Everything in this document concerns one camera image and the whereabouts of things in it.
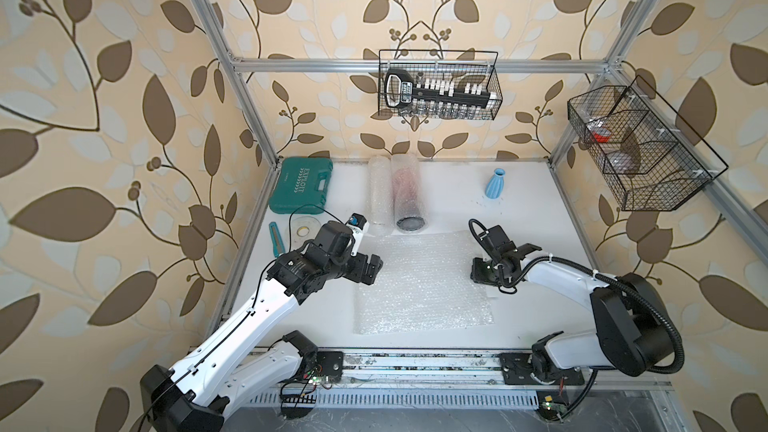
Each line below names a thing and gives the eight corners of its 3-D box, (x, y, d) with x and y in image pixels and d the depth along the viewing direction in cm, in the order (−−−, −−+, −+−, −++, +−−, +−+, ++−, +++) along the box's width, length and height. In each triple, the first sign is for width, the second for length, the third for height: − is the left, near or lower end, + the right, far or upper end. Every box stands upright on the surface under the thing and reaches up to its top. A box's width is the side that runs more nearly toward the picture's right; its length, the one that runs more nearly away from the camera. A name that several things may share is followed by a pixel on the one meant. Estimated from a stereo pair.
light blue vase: (485, 200, 111) (493, 178, 102) (485, 189, 115) (493, 167, 105) (496, 202, 111) (505, 180, 101) (496, 190, 114) (505, 168, 105)
